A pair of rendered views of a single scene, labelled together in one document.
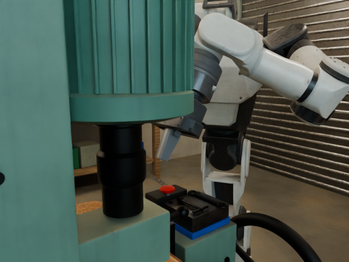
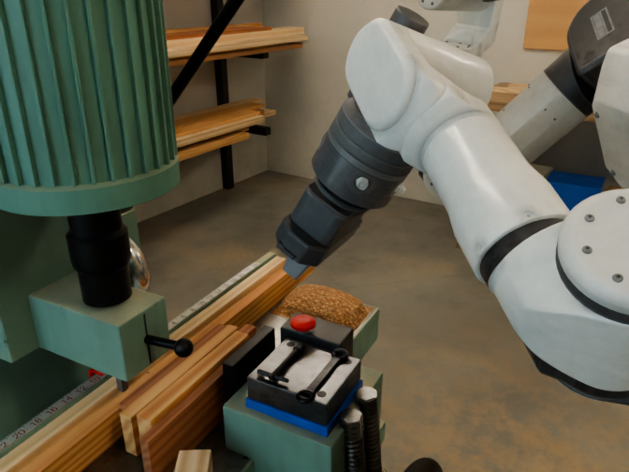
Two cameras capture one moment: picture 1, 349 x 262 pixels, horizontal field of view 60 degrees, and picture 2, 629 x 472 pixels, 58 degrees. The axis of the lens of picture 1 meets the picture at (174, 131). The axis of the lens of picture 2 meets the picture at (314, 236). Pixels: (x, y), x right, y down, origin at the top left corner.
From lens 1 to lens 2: 0.64 m
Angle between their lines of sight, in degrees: 65
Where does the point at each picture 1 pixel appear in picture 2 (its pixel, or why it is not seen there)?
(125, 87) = not seen: outside the picture
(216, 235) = (280, 431)
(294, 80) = (459, 228)
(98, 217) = not seen: hidden behind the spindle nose
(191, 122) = (285, 231)
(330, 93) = (524, 312)
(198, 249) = (245, 425)
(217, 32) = (361, 67)
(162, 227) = (109, 338)
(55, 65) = not seen: outside the picture
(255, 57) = (412, 140)
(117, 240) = (65, 317)
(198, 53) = (345, 106)
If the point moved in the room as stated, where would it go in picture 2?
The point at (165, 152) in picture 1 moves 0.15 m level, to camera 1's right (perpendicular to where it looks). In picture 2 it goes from (290, 263) to (349, 333)
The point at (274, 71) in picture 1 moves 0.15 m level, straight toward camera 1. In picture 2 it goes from (442, 188) to (231, 194)
